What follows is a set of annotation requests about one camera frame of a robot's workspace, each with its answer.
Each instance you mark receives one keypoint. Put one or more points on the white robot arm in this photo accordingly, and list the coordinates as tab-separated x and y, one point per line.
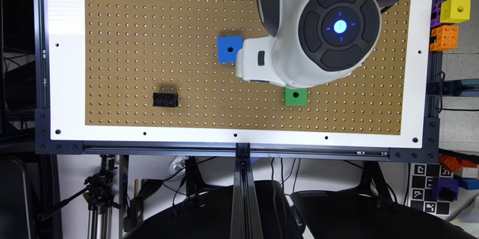
310	42

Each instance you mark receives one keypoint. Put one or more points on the fiducial marker sheet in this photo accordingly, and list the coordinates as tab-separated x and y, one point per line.
420	195

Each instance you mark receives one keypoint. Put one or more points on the green block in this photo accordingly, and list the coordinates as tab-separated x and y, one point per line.
295	97

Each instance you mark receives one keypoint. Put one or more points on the black aluminium table frame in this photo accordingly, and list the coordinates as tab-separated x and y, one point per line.
60	126

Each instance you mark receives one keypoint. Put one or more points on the right black chair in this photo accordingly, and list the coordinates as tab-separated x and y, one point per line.
338	215

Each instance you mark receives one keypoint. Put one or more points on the vertical aluminium strut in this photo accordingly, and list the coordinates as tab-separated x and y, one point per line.
245	214

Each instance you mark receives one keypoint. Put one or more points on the blue brick lower right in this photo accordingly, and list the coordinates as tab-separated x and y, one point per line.
469	183

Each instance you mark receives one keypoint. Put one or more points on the orange brick block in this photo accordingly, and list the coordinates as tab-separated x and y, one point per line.
444	37

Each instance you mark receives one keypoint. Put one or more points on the orange brick lower right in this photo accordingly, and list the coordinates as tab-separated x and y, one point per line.
449	163

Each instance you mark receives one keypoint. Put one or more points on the purple cube on marker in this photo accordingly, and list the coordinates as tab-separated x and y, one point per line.
445	189

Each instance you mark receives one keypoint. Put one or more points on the left black chair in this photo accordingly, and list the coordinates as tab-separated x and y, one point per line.
209	216

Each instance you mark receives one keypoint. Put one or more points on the purple block behind yellow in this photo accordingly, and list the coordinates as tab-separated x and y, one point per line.
435	15

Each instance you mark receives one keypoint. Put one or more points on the black brick block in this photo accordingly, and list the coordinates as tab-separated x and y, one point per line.
165	100

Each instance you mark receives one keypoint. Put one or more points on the blue block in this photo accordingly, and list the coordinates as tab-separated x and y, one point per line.
228	47

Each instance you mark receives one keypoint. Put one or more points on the brown pegboard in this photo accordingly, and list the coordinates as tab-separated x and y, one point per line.
135	48

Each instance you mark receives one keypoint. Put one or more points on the black camera tripod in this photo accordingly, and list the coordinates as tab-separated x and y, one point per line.
99	197

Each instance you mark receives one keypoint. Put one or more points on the black chair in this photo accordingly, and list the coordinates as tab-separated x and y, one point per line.
338	215
209	216

